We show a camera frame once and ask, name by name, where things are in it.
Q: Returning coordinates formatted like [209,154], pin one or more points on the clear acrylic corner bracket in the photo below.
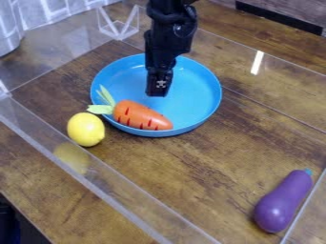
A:
[114,28]

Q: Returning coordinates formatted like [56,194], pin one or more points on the yellow toy lemon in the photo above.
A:
[86,129]

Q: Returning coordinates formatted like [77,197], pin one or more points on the blue round tray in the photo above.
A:
[193,99]

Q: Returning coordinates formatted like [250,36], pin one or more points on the orange toy carrot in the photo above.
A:
[130,113]

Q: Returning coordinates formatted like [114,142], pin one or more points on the grey patterned curtain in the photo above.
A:
[23,15]

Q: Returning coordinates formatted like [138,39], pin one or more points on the dark baseboard strip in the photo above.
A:
[281,18]

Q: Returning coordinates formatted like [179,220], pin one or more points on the clear acrylic enclosure wall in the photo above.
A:
[175,190]

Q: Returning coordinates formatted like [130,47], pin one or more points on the purple toy eggplant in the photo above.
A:
[276,208]

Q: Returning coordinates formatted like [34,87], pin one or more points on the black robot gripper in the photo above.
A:
[169,39]

